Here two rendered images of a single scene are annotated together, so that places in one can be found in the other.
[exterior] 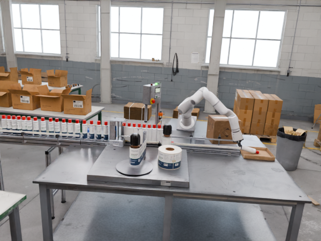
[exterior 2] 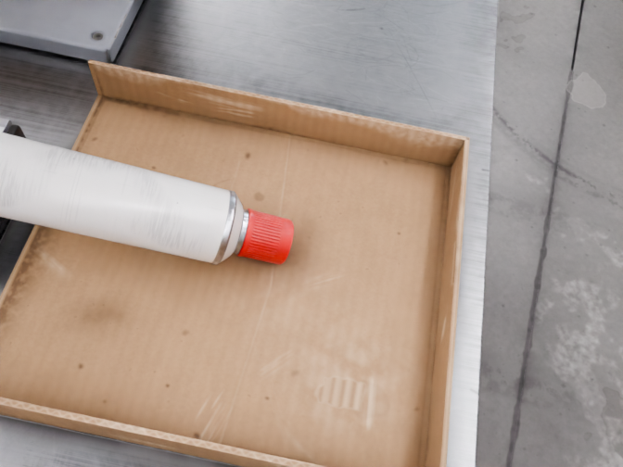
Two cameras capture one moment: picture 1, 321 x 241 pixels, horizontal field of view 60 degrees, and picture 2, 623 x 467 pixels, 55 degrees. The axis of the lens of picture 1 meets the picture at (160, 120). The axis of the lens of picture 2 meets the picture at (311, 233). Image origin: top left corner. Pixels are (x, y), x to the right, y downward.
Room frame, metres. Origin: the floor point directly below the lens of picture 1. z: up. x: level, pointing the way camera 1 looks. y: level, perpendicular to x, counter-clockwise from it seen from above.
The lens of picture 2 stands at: (2.49, -1.04, 1.22)
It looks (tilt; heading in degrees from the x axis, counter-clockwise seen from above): 61 degrees down; 359
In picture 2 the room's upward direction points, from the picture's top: 10 degrees clockwise
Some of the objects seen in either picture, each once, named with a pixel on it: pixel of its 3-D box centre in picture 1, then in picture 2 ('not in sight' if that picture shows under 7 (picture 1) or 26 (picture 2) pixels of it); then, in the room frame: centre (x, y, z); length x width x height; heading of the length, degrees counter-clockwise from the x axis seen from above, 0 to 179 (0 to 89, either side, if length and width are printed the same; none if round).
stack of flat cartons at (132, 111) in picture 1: (138, 111); not in sight; (6.92, 0.59, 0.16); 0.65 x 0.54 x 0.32; 84
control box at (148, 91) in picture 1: (151, 94); not in sight; (2.80, 0.10, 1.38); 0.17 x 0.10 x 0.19; 143
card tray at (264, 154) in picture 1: (255, 152); (237, 256); (2.67, -1.00, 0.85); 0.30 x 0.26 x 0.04; 88
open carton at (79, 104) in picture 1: (78, 100); not in sight; (4.18, 1.29, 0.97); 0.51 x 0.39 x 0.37; 175
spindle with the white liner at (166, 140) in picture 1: (166, 139); not in sight; (2.43, -0.07, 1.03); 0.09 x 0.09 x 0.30
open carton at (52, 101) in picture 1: (55, 98); not in sight; (4.30, 1.68, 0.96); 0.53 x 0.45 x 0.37; 171
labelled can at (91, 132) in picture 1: (91, 130); not in sight; (2.74, 0.71, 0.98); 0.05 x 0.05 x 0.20
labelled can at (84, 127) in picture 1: (84, 129); not in sight; (2.75, 0.79, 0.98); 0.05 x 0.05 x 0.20
